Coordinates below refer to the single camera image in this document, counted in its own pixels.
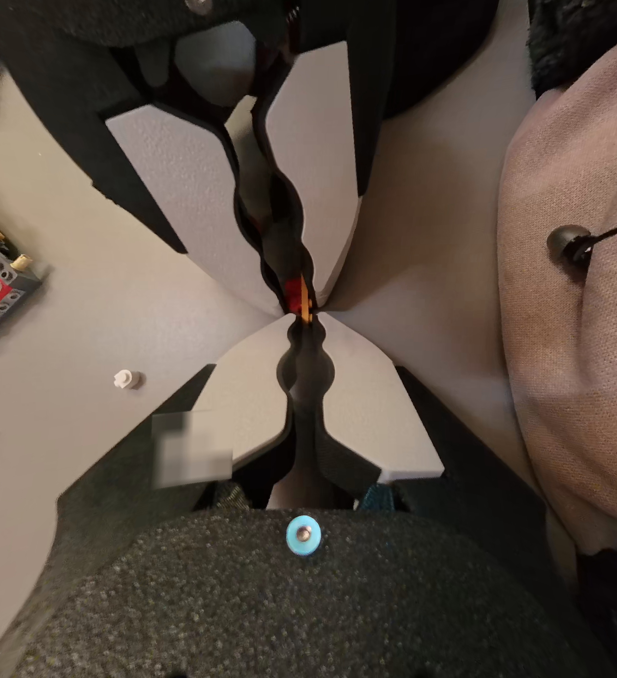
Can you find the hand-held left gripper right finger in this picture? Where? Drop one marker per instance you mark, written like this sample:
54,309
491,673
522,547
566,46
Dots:
377,413

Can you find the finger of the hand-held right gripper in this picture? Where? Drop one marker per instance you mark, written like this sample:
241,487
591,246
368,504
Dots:
181,175
324,159

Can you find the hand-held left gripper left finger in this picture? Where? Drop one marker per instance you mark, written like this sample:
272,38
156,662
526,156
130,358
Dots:
255,371

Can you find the orange and red lego assembly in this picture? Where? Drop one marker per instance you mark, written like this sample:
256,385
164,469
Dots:
293,296

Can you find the white round lego stud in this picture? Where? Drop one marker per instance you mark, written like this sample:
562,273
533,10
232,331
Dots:
127,379

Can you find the person's beige sweater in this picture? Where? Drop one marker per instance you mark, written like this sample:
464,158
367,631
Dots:
578,371

